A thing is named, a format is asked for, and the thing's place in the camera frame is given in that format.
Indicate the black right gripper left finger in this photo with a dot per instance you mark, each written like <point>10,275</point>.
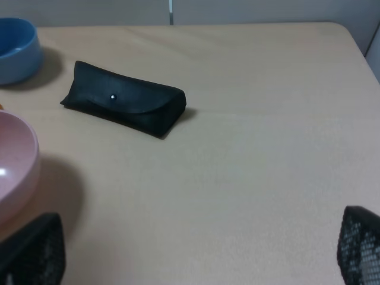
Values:
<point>35,254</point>

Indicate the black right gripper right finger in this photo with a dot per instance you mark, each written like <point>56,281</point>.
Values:
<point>358,246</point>

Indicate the pink bowl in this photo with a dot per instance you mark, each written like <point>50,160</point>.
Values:
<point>20,164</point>

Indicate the black glasses case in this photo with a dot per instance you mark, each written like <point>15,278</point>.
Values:
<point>148,107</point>

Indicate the blue bowl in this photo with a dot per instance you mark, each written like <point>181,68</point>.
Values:
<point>21,52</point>

